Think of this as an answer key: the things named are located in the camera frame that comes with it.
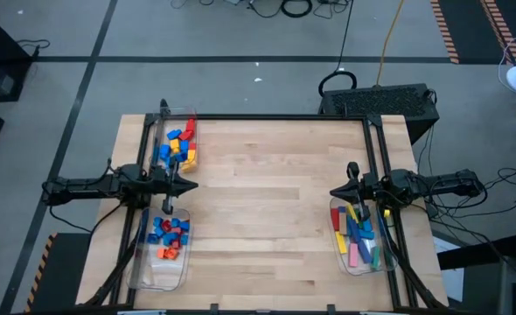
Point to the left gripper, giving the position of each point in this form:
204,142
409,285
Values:
162,181

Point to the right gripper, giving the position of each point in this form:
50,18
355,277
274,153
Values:
374,186

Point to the yellow long wooden block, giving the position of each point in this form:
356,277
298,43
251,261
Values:
352,212
340,242

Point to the red long wooden block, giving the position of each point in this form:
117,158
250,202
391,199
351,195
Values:
335,219

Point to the thin plain wooden stick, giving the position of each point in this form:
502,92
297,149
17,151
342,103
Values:
343,223

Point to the light blue long block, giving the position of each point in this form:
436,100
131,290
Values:
367,224
366,235

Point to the small blue plastic brick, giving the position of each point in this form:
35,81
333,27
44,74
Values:
153,238
183,240
166,242
172,236
175,222
158,231

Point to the small red plastic brick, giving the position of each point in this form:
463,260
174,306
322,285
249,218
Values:
176,244
177,230
166,226

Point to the pink long wooden block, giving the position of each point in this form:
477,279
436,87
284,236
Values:
353,255

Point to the small orange plastic brick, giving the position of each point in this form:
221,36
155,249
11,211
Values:
171,253
161,253

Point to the green long wooden block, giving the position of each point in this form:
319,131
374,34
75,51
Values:
375,258

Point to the clear plastic bin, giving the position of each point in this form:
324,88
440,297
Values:
350,270
166,118
157,275

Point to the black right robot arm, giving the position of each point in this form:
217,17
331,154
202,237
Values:
441,184

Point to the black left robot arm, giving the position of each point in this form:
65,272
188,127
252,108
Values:
87,186

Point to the black perforated computer case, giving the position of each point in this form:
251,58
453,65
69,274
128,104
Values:
378,105

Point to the black desk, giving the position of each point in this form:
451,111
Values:
476,254

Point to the black floor mat striped edges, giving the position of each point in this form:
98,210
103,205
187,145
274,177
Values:
59,280
468,26

